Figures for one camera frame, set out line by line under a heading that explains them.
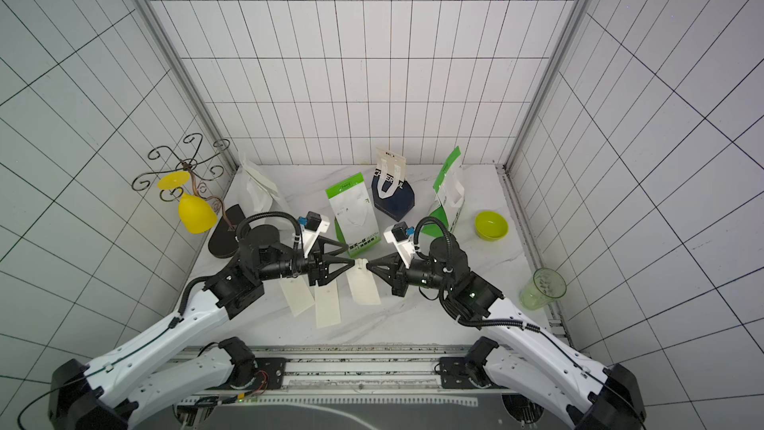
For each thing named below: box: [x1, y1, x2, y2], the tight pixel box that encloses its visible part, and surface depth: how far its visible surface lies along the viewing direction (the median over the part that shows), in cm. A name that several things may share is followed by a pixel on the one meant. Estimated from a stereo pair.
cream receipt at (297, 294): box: [278, 274, 316, 318], surface depth 87 cm
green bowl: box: [474, 211, 510, 242], surface depth 100 cm
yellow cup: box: [179, 193, 218, 234], surface depth 81 cm
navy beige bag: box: [371, 147, 416, 222], surface depth 96 cm
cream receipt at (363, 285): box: [346, 257, 382, 306], surface depth 69 cm
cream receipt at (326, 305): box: [313, 279, 342, 329], surface depth 85 cm
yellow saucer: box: [157, 170, 191, 192], surface depth 76 cm
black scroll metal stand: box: [160, 187, 184, 202], surface depth 72 cm
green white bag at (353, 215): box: [325, 173, 382, 258], surface depth 87 cm
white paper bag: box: [222, 153, 293, 221], surface depth 97 cm
